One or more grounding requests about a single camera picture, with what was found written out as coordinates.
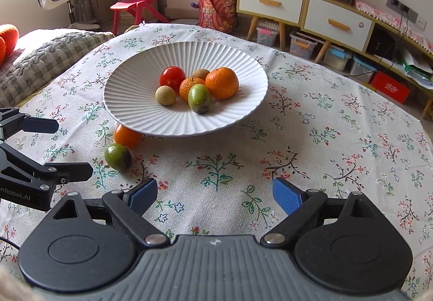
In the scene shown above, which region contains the red cylindrical toy bin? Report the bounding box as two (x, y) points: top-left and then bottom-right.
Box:
(198, 0), (238, 34)

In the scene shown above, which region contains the clear storage box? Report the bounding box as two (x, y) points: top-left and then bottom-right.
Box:
(289, 29), (320, 59)

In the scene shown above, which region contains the brown longan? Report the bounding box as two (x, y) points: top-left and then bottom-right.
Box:
(191, 69), (210, 81)

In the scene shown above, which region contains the orange plush toy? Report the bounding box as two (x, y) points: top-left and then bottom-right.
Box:
(1, 24), (20, 64)

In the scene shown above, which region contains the green fruit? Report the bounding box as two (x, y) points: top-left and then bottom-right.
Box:
(188, 84), (211, 114)
(104, 143), (132, 171)

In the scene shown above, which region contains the red flat box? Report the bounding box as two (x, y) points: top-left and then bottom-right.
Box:
(371, 71), (410, 104)

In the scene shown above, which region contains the grey woven blanket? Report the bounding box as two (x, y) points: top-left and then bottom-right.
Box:
(1, 28), (114, 108)

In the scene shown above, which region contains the wall power strip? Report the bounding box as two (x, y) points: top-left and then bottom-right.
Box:
(386, 0), (418, 24)

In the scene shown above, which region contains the wooden cabinet with drawers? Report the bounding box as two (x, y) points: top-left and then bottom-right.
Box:
(236, 0), (433, 120)

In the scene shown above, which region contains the red tomato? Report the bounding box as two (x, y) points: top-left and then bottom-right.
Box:
(159, 66), (186, 94)

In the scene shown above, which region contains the pale longan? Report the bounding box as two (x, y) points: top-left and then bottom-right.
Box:
(155, 86), (177, 106)

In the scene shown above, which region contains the orange tomato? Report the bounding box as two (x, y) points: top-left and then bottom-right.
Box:
(113, 124), (141, 149)

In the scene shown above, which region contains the white ribbed plate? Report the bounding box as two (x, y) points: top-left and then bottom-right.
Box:
(103, 42), (268, 137)

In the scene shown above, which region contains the small orange mandarin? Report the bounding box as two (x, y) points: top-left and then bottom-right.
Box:
(179, 77), (205, 102)

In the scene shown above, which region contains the large orange mandarin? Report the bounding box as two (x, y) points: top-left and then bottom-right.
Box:
(205, 67), (239, 100)

